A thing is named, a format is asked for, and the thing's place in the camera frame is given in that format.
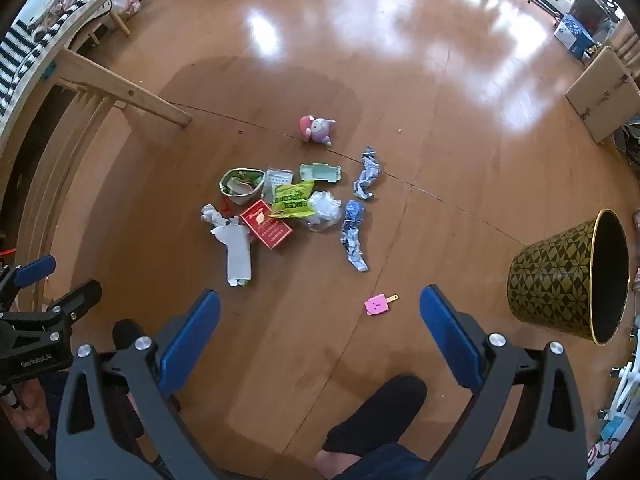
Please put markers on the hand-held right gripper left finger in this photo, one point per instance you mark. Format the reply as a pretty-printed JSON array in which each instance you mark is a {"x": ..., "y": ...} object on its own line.
[{"x": 192, "y": 340}]

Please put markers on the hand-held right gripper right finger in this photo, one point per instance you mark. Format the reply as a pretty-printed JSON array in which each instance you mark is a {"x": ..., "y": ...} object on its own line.
[{"x": 445, "y": 330}]

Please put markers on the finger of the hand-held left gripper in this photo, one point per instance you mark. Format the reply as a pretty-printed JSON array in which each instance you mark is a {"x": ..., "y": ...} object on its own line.
[
  {"x": 35, "y": 270},
  {"x": 80, "y": 300}
]

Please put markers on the white carton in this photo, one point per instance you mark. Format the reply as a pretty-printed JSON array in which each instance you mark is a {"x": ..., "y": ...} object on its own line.
[{"x": 237, "y": 255}]

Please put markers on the gold patterned black bin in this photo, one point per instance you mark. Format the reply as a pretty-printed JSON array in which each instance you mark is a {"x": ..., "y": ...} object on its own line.
[{"x": 550, "y": 280}]

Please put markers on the white tissue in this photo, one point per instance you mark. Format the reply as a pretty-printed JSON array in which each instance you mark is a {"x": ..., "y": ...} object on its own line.
[{"x": 211, "y": 214}]

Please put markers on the red box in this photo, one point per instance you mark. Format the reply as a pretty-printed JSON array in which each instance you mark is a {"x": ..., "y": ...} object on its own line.
[{"x": 265, "y": 225}]

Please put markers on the blue wrapper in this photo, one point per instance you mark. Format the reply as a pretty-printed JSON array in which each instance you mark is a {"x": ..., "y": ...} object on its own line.
[
  {"x": 352, "y": 225},
  {"x": 367, "y": 172}
]

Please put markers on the green paper bowl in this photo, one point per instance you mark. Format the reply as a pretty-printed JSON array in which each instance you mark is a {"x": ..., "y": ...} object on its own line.
[{"x": 240, "y": 187}]

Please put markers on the clear plastic bag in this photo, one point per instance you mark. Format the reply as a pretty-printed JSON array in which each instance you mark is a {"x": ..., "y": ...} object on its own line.
[{"x": 325, "y": 210}]

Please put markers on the green snack bag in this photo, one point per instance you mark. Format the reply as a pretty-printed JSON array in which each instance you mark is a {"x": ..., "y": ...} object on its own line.
[{"x": 292, "y": 200}]

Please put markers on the small clear packet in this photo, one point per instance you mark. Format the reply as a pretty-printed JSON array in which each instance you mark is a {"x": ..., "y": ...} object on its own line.
[{"x": 279, "y": 179}]

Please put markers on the green paper tray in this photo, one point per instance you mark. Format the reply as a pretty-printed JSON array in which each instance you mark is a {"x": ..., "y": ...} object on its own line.
[{"x": 320, "y": 172}]

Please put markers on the person's left hand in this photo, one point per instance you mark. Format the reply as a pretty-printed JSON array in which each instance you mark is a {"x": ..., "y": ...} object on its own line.
[{"x": 27, "y": 410}]

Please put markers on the pink popsicle toy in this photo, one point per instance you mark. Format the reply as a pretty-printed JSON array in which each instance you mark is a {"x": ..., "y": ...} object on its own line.
[{"x": 377, "y": 306}]

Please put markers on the person's right foot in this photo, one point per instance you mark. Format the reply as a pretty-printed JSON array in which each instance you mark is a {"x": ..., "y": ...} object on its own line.
[{"x": 380, "y": 410}]

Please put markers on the black white striped blanket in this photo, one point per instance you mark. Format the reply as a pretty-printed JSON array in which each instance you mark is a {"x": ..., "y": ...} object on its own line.
[{"x": 20, "y": 55}]

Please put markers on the pink plush toy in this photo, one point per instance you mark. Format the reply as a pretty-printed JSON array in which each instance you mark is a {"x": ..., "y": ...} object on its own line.
[{"x": 317, "y": 130}]

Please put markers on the brown cardboard box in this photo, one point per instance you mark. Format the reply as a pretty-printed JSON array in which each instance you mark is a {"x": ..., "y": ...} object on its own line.
[{"x": 605, "y": 95}]

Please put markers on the blue printed box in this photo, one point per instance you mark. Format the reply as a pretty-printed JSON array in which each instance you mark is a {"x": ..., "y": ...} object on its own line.
[{"x": 572, "y": 35}]

